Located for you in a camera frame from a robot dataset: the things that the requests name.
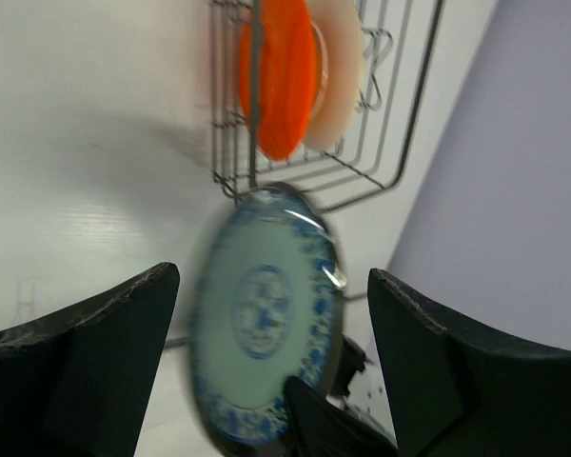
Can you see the cream plate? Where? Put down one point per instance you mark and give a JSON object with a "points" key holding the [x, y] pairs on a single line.
{"points": [[337, 26]]}

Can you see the orange plate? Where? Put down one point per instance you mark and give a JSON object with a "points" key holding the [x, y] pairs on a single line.
{"points": [[287, 77]]}

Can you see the wire dish rack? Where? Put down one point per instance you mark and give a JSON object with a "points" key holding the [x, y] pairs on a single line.
{"points": [[369, 159]]}

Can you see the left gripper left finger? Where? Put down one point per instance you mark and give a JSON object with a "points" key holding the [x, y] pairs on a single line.
{"points": [[77, 382]]}

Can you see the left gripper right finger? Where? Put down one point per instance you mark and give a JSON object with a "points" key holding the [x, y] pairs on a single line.
{"points": [[458, 387]]}

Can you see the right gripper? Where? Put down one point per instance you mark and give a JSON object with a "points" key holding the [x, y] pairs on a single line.
{"points": [[322, 430]]}

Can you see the green blue patterned plate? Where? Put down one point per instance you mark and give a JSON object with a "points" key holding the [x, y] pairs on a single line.
{"points": [[268, 305]]}

